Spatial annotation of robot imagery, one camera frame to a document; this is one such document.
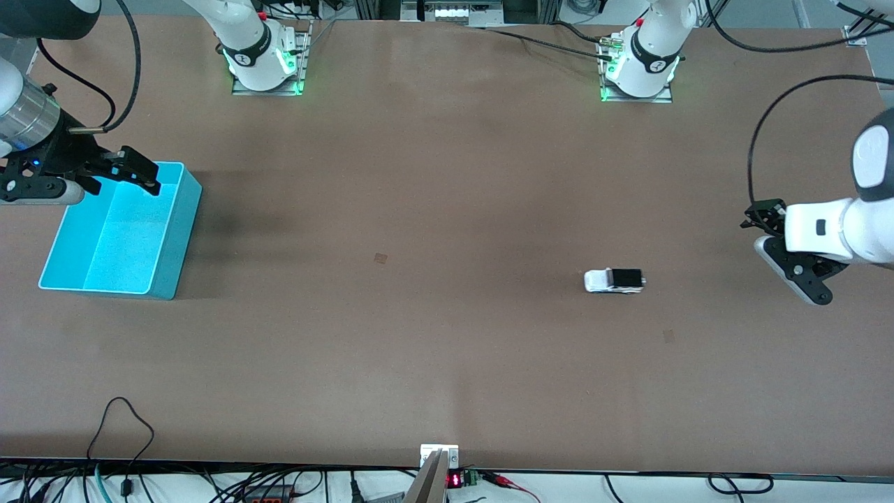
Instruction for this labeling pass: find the white jeep toy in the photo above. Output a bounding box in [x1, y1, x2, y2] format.
[584, 268, 647, 295]

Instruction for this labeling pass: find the cyan plastic bin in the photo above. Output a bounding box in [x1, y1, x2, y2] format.
[38, 161, 203, 301]

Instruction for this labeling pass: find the lit control box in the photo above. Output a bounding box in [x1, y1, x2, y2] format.
[402, 0, 505, 27]

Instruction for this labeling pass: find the white mounting plate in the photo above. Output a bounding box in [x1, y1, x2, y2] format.
[420, 444, 460, 469]

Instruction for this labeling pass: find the grey aluminium bar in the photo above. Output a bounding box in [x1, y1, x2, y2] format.
[403, 451, 448, 503]

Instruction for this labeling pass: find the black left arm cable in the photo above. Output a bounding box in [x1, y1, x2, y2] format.
[705, 0, 894, 207]

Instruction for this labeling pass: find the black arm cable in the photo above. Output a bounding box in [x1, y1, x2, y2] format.
[705, 0, 894, 207]
[35, 0, 141, 135]

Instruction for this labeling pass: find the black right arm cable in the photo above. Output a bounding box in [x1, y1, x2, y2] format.
[35, 0, 141, 135]

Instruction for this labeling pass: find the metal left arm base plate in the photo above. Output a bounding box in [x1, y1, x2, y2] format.
[599, 35, 675, 104]

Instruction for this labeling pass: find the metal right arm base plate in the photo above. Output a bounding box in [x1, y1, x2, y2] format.
[232, 20, 312, 96]

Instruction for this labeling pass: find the thin black looped cable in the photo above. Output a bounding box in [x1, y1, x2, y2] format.
[86, 397, 156, 493]

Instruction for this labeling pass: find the black coiled cable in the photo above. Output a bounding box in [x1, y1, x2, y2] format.
[707, 474, 775, 495]

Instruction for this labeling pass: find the short black table cable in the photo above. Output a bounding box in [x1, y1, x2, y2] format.
[550, 21, 615, 47]

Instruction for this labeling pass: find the long black table cable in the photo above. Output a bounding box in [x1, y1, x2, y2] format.
[482, 27, 615, 62]

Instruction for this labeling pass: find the red clip lead wire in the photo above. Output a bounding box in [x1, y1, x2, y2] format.
[481, 472, 542, 503]

